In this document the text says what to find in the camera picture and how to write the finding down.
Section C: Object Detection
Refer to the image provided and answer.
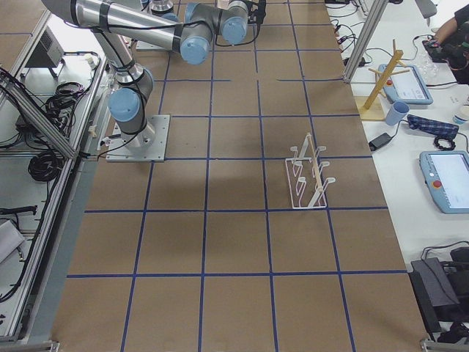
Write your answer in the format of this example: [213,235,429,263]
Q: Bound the wooden mug tree stand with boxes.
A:
[354,40,410,121]

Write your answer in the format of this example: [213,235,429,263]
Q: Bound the white wire cup rack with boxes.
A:
[284,133,336,210]

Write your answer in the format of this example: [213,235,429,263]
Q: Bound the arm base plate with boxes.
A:
[106,114,171,162]

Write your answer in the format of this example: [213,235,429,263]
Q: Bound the coiled black cables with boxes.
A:
[28,150,64,182]

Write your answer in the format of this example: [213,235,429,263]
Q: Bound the upper blue teach pendant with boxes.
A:
[383,65,433,106]

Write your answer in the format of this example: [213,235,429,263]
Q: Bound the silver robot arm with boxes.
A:
[43,1,267,148]

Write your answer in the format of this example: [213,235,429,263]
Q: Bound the lower blue teach pendant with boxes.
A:
[419,150,468,214]

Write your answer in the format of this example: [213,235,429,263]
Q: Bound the blue cup on side table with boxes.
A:
[385,101,410,126]

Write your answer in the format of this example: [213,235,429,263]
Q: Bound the black power adapter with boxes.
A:
[368,133,393,152]

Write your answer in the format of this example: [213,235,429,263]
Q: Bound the person in black shirt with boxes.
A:
[430,4,468,84]

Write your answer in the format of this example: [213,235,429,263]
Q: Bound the paper cup on side table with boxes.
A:
[453,105,469,125]

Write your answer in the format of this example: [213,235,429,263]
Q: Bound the blue plaid cloth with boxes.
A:
[407,114,459,139]

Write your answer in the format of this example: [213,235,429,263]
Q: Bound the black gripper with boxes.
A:
[247,0,267,25]

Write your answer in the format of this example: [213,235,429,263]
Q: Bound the blue teach pendant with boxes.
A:
[419,150,468,214]
[383,65,433,106]

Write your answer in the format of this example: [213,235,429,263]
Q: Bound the grey electronics box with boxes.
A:
[26,26,64,68]

